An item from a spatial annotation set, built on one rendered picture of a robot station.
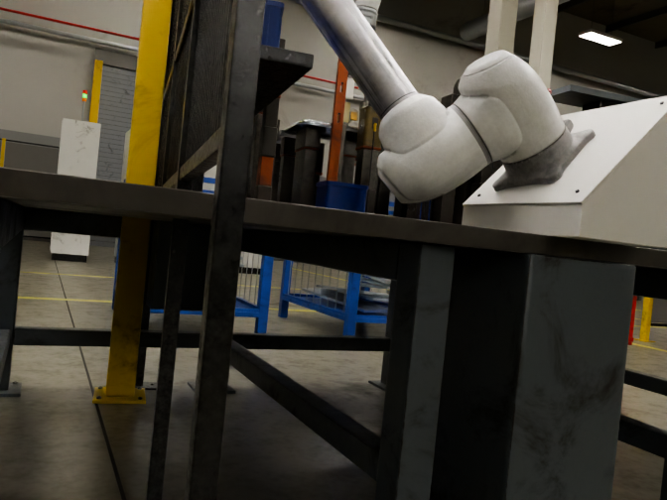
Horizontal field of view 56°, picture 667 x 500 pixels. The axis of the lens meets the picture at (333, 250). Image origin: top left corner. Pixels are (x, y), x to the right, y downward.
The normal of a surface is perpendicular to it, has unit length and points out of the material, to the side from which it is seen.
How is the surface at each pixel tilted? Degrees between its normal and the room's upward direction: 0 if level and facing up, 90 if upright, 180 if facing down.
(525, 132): 118
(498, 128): 111
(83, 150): 90
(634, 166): 90
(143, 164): 90
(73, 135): 90
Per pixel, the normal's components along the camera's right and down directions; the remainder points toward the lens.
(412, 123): -0.26, -0.07
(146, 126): 0.32, 0.04
